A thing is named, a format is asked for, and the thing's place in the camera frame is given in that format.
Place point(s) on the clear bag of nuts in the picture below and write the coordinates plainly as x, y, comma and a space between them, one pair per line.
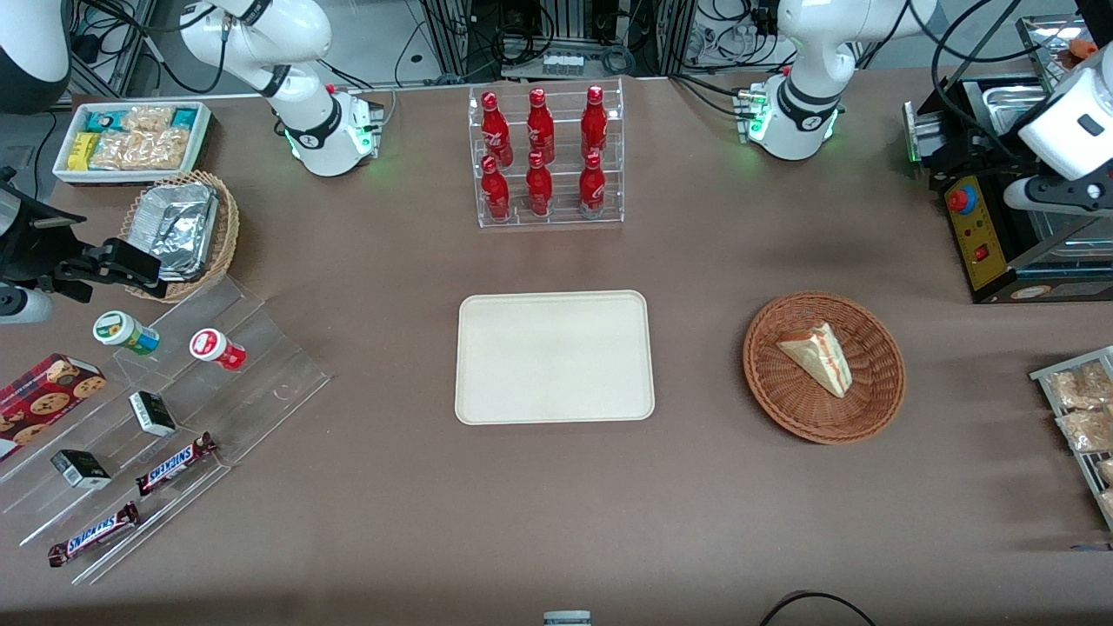
1078, 387
1087, 429

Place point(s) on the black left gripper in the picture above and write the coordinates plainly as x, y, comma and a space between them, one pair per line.
1016, 143

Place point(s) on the brown wicker basket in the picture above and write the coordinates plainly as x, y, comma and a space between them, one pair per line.
861, 409

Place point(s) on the cream rectangular tray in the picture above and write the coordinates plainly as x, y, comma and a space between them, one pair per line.
555, 356

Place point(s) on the tray of packaged crackers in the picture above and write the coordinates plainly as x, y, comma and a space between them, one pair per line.
1043, 376

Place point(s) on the light wicker basket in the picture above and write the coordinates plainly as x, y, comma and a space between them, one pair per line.
222, 239

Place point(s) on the stacked aluminium foil trays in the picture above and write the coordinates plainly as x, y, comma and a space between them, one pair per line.
178, 228

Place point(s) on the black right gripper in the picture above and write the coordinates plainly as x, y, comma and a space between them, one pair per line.
36, 246

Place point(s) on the white plastic snack bin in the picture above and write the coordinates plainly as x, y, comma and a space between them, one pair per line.
65, 169

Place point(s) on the yellow snack pack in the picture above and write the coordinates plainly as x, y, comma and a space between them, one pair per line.
83, 149

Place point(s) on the clear rice cracker bag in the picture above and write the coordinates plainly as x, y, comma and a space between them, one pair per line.
143, 149
148, 117

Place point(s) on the white power strip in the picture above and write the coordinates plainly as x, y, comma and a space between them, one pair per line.
565, 63

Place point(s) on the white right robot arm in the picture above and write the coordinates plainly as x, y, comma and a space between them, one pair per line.
326, 139

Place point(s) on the steel tray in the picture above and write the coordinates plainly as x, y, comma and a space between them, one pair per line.
1048, 39

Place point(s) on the clear acrylic stepped display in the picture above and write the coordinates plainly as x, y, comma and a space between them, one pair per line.
261, 365

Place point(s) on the grey white capped object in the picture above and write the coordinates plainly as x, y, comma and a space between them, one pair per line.
567, 618

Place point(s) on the green lidded cup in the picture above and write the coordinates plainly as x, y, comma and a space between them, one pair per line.
124, 331

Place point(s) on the black sealing machine yellow panel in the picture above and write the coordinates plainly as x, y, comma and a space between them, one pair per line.
978, 235

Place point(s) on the red soda bottle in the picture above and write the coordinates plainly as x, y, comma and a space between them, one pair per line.
592, 184
595, 122
496, 189
540, 126
539, 185
494, 129

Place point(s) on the wrapped triangle sandwich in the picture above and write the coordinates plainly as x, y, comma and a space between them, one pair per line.
816, 356

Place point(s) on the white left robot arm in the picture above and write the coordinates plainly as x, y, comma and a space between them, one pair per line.
804, 52

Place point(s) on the clear acrylic bottle rack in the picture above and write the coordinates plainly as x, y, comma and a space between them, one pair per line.
549, 213

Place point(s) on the small black box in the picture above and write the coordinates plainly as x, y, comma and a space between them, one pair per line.
80, 469
152, 413

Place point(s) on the teal snack pack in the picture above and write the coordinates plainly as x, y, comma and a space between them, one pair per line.
104, 120

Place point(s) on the red lidded cup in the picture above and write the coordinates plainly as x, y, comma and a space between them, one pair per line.
216, 348

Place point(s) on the red chocolate cookie box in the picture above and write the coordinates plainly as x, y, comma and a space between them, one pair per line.
43, 400

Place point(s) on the Snickers bar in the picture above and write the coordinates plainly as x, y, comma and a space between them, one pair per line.
176, 463
94, 533

